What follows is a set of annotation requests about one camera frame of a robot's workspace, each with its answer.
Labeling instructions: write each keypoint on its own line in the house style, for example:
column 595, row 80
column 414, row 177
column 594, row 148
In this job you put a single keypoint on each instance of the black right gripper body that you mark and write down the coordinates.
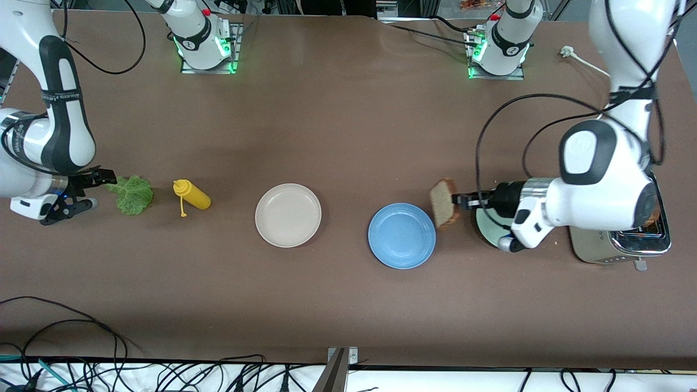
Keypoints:
column 83, row 181

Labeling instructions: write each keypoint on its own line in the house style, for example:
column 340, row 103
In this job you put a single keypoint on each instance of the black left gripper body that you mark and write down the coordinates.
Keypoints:
column 507, row 198

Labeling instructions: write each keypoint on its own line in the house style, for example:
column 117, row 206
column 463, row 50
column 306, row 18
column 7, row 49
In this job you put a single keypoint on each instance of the brown bread slice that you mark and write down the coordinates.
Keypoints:
column 444, row 204
column 653, row 215

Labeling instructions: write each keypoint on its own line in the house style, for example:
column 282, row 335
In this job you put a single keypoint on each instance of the green lettuce leaf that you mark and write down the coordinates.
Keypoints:
column 133, row 197

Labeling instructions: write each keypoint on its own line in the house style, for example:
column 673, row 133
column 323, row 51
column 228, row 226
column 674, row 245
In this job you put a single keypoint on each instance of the blue plate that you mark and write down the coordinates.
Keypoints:
column 402, row 236

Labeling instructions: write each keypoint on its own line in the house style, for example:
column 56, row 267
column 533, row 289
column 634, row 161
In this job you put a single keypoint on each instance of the yellow squeeze bottle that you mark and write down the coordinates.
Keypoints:
column 197, row 198

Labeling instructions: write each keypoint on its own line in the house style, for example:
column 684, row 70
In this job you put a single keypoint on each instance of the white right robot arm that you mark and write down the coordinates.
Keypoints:
column 60, row 109

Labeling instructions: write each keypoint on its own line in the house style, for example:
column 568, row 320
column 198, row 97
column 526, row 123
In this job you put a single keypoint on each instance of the green plate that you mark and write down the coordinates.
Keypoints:
column 490, row 231

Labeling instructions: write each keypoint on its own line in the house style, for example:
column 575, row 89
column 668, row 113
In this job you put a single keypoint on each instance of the white plate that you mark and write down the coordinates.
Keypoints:
column 287, row 215

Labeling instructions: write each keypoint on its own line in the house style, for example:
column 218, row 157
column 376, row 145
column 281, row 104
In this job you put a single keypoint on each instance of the beige chrome toaster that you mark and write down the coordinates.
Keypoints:
column 626, row 247

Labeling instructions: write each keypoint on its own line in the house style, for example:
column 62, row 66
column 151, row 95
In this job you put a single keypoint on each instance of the orange snack packet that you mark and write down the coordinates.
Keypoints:
column 478, row 4

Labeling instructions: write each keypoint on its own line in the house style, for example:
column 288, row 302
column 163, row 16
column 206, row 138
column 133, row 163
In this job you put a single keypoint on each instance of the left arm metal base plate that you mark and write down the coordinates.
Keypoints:
column 520, row 75

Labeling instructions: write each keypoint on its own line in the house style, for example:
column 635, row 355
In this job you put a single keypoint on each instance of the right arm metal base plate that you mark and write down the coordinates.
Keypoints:
column 237, row 49

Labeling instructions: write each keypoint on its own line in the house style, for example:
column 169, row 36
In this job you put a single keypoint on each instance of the silver metal table bracket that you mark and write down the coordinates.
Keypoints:
column 342, row 356

